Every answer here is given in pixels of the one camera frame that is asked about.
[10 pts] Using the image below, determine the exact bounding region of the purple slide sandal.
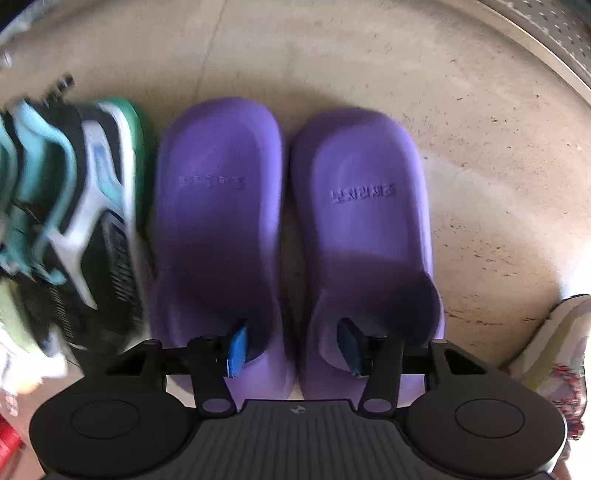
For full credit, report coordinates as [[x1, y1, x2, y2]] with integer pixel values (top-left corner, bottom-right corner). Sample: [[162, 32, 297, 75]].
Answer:
[[290, 108, 445, 403], [150, 98, 294, 403]]

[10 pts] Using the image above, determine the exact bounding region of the teal black white sneaker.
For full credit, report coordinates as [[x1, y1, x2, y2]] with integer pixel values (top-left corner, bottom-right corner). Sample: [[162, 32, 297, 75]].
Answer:
[[1, 75, 157, 373]]

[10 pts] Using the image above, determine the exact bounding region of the grey perforated shoe rack shelf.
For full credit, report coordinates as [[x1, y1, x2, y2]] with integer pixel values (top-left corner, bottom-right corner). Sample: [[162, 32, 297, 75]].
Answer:
[[483, 0, 590, 87]]

